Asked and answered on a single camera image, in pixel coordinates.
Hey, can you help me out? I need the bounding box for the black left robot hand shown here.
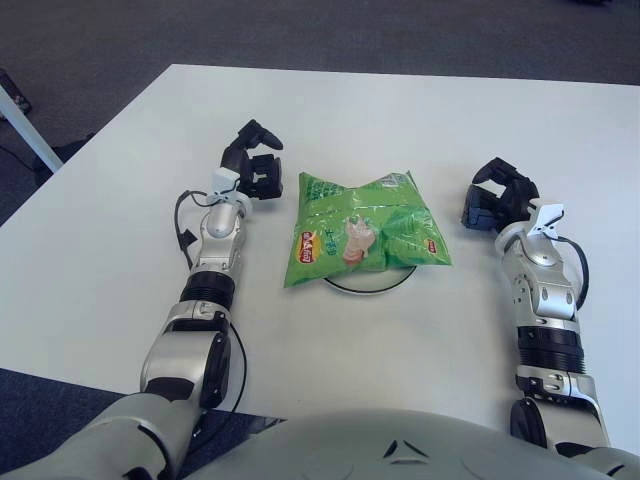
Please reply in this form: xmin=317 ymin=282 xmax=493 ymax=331
xmin=218 ymin=118 xmax=286 ymax=201

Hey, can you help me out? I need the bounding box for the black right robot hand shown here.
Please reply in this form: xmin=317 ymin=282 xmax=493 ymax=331
xmin=459 ymin=156 xmax=542 ymax=232

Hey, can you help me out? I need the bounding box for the green snack chip bag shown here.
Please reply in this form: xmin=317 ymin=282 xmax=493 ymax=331
xmin=282 ymin=169 xmax=454 ymax=289

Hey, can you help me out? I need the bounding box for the white plate with black rim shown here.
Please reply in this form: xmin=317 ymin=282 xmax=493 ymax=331
xmin=322 ymin=264 xmax=419 ymax=296

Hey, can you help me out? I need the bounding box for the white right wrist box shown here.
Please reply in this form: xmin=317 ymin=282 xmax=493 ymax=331
xmin=529 ymin=198 xmax=566 ymax=236

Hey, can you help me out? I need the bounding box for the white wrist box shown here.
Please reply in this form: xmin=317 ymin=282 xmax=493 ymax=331
xmin=529 ymin=198 xmax=566 ymax=236
xmin=211 ymin=168 xmax=241 ymax=197

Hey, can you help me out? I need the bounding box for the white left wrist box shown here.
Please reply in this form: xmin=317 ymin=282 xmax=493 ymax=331
xmin=211 ymin=168 xmax=241 ymax=197

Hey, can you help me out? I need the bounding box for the white table leg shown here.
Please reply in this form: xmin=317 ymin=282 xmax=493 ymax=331
xmin=0 ymin=82 xmax=64 ymax=174

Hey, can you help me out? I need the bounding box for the black object on floor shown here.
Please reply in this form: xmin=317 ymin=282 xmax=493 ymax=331
xmin=0 ymin=67 xmax=34 ymax=116

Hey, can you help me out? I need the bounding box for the grey robot torso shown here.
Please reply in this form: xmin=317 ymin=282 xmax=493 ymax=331
xmin=184 ymin=407 xmax=621 ymax=480

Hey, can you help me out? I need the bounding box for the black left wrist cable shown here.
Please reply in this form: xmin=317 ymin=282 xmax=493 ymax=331
xmin=173 ymin=188 xmax=214 ymax=271

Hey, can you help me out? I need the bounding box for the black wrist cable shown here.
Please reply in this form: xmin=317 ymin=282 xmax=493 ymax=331
xmin=173 ymin=188 xmax=214 ymax=271
xmin=554 ymin=234 xmax=591 ymax=311

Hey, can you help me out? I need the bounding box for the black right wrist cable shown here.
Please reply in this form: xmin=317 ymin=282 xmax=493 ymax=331
xmin=554 ymin=234 xmax=591 ymax=311

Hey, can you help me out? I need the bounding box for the thin black elbow cable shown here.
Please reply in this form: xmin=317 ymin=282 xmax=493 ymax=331
xmin=189 ymin=322 xmax=249 ymax=446

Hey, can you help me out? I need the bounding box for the black floor cable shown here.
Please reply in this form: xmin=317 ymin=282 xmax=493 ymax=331
xmin=0 ymin=144 xmax=39 ymax=171

